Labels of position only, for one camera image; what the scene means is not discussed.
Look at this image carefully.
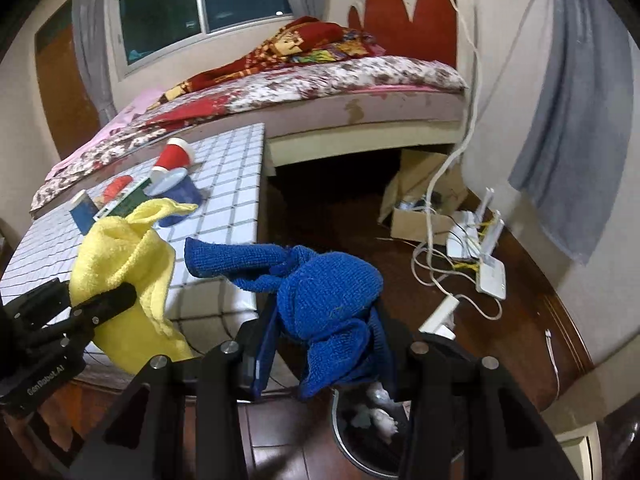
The red crumpled wrapper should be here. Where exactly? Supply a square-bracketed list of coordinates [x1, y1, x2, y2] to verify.
[102, 174, 134, 204]

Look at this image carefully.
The cardboard box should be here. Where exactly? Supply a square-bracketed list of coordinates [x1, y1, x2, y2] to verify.
[378, 150, 469, 245]

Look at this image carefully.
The bed with floral sheet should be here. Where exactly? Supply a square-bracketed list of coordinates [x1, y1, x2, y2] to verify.
[29, 55, 466, 214]

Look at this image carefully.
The white tissue paper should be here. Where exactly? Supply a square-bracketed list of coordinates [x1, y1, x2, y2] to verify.
[350, 382, 399, 444]

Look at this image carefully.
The grey curtain left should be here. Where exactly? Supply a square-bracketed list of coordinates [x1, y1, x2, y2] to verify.
[72, 0, 117, 127]

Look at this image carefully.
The yellow cloth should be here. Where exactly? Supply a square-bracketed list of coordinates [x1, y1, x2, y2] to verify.
[70, 198, 196, 375]

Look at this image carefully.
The red scalloped headboard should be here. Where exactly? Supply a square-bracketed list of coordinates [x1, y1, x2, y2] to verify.
[347, 0, 458, 68]

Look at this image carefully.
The white modem box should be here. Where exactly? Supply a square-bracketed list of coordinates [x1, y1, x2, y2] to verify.
[476, 255, 506, 301]

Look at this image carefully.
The wooden door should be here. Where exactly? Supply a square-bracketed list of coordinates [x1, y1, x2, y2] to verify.
[35, 0, 100, 159]

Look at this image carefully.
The thick white cable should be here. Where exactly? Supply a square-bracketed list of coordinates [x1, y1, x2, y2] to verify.
[410, 0, 504, 322]

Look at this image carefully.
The white router with antennas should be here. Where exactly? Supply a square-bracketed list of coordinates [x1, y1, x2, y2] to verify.
[446, 188, 504, 263]

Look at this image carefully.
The blue cloth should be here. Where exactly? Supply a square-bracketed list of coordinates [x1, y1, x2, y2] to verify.
[184, 238, 388, 399]

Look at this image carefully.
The red paper cup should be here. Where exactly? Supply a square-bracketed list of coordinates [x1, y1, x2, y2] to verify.
[150, 138, 195, 182]

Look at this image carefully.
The checkered white tablecloth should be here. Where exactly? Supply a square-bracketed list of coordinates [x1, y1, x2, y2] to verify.
[0, 121, 302, 394]

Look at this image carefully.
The window with white frame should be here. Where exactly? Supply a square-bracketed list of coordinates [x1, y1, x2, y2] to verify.
[110, 0, 292, 77]

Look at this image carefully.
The red patterned blanket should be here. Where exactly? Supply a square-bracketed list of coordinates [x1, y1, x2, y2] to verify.
[149, 16, 385, 110]

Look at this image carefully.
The white power strip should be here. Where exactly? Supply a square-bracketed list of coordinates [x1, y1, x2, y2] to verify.
[419, 295, 459, 340]

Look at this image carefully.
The black trash bin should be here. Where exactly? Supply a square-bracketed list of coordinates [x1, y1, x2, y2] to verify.
[330, 382, 411, 479]

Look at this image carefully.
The white charging cable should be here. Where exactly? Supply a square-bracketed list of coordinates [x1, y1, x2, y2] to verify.
[543, 327, 562, 401]

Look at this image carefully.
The grey curtain right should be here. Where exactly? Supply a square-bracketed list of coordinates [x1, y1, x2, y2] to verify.
[509, 0, 634, 264]

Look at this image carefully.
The green and white booklet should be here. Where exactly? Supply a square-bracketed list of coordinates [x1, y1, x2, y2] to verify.
[93, 178, 151, 221]

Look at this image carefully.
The pink blanket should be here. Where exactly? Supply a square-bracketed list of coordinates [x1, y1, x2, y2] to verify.
[46, 89, 164, 181]

